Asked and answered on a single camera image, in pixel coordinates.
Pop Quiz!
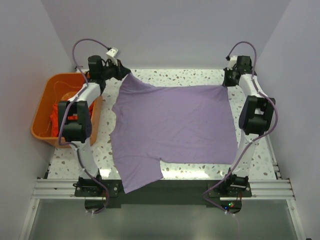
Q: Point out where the orange t shirt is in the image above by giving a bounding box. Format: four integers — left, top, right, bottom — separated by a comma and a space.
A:
50, 103, 95, 137

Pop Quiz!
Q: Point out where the orange plastic bin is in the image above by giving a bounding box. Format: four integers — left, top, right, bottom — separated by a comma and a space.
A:
31, 73, 103, 148

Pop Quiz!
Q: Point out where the purple t shirt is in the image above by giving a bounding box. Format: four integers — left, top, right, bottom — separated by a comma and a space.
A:
110, 74, 238, 193

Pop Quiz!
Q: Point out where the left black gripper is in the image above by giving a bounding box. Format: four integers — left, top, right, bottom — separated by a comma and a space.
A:
100, 58, 131, 81

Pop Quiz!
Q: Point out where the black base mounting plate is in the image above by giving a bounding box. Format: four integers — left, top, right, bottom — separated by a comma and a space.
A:
73, 178, 252, 213

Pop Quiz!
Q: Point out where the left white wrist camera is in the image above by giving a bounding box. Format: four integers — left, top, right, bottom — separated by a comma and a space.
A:
105, 48, 119, 66

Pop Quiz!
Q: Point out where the aluminium frame rail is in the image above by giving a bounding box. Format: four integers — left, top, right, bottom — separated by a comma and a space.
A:
31, 179, 295, 200

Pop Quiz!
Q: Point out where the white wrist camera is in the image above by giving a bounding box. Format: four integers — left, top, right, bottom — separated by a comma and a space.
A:
105, 48, 119, 66
225, 55, 238, 70

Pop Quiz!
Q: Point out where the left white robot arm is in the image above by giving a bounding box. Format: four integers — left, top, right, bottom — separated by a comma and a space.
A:
57, 55, 131, 196

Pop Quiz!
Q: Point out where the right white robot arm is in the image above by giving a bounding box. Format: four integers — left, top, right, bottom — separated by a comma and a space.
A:
218, 55, 276, 197

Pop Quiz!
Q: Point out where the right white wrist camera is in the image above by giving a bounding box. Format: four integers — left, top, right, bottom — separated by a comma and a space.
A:
225, 55, 238, 70

